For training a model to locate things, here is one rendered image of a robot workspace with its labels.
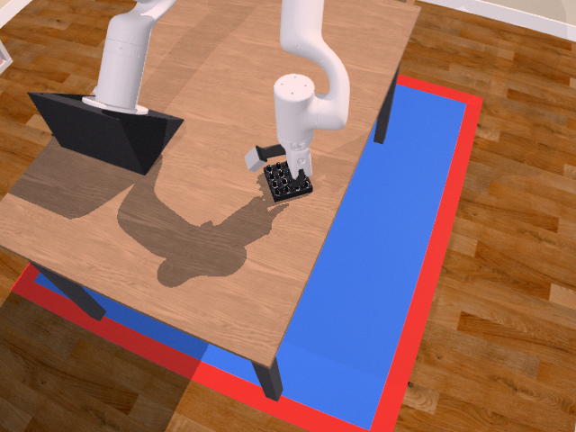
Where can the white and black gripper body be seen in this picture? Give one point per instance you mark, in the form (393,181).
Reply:
(298,158)

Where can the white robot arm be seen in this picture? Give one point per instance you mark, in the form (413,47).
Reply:
(297,108)

